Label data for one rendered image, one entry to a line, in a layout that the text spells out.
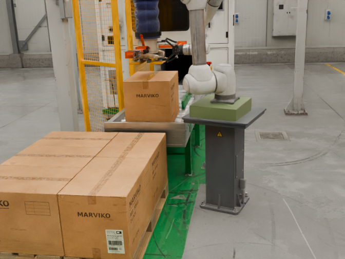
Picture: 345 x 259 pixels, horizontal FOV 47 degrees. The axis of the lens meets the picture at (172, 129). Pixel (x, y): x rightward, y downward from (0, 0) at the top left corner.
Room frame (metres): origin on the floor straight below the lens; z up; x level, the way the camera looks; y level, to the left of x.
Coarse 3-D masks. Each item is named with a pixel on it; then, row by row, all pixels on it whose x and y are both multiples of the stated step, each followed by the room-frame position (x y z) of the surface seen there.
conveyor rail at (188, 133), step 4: (196, 96) 4.33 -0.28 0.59; (200, 96) 4.53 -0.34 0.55; (204, 96) 5.06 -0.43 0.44; (196, 100) 4.11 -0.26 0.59; (188, 108) 3.75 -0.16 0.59; (188, 112) 3.60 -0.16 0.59; (188, 124) 3.40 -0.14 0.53; (192, 124) 3.69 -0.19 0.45; (188, 128) 3.43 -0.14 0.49; (192, 128) 3.65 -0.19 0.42; (188, 132) 3.42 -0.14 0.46; (188, 136) 3.38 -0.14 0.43
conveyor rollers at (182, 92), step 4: (180, 84) 5.41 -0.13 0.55; (180, 88) 5.13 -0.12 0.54; (180, 92) 4.85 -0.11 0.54; (184, 92) 4.84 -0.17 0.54; (180, 96) 4.59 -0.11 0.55; (192, 96) 4.57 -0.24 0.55; (180, 100) 4.40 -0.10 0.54; (192, 100) 4.37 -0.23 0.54; (180, 104) 4.14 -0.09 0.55; (188, 104) 4.13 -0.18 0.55; (180, 108) 3.96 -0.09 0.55; (184, 108) 3.95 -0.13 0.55; (180, 112) 3.85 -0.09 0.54; (184, 112) 3.84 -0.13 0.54; (180, 116) 3.67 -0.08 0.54; (124, 120) 3.58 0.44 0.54; (176, 120) 3.50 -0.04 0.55; (180, 120) 3.50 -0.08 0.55
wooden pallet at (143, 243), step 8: (160, 200) 2.96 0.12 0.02; (160, 208) 2.82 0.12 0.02; (152, 216) 2.52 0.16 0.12; (152, 224) 2.51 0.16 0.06; (144, 232) 2.28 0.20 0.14; (152, 232) 2.49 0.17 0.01; (144, 240) 2.37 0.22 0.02; (144, 248) 2.27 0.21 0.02; (0, 256) 2.10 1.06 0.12; (8, 256) 2.09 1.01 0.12; (16, 256) 2.08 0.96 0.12; (24, 256) 2.07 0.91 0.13; (32, 256) 2.06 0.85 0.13; (40, 256) 2.05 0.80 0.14; (48, 256) 2.04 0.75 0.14; (56, 256) 2.03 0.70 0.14; (64, 256) 2.03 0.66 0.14; (136, 256) 2.06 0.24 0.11
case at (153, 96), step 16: (128, 80) 3.37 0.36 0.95; (144, 80) 3.34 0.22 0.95; (160, 80) 3.31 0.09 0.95; (176, 80) 3.70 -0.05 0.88; (128, 96) 3.31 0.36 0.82; (144, 96) 3.29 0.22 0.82; (160, 96) 3.28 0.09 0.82; (176, 96) 3.66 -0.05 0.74; (128, 112) 3.31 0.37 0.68; (144, 112) 3.30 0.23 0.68; (160, 112) 3.28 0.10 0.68; (176, 112) 3.62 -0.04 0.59
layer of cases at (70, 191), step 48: (48, 144) 2.93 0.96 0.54; (96, 144) 2.89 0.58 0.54; (144, 144) 2.84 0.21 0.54; (0, 192) 2.08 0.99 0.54; (48, 192) 2.05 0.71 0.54; (96, 192) 2.03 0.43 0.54; (144, 192) 2.34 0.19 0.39; (0, 240) 2.09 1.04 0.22; (48, 240) 2.04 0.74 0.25; (96, 240) 1.99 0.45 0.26
